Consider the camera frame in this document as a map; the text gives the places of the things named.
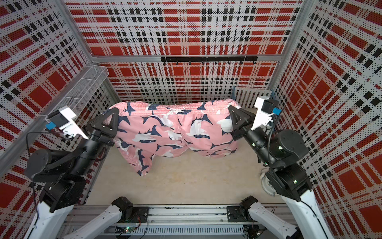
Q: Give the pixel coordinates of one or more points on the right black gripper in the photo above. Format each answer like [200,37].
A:
[240,126]

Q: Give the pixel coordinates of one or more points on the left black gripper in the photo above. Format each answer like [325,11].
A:
[98,125]

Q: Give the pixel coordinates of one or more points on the pink shark print shorts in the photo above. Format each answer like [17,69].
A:
[147,130]

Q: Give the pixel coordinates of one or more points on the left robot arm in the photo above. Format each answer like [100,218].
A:
[63,172]

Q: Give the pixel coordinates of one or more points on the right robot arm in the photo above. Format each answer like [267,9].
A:
[280,151]

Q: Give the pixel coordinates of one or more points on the blue white slatted crate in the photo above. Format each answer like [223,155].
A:
[246,97]

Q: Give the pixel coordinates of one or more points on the green circuit board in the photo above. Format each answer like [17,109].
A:
[124,230]

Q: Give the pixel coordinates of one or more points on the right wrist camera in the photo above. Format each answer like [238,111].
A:
[266,109]

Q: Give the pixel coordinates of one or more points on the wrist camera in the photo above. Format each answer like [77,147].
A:
[266,109]
[64,120]

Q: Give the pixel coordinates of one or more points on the white wire mesh shelf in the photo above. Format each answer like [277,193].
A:
[78,92]

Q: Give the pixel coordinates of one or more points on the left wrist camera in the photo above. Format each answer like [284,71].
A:
[64,120]

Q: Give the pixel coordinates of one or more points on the black wall hook rail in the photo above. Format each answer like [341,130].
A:
[210,59]

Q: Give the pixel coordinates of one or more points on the aluminium front rail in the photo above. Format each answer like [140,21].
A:
[160,214]

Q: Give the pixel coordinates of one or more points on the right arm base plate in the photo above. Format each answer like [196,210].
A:
[237,214]

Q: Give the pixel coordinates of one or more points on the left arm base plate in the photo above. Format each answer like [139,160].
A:
[138,215]

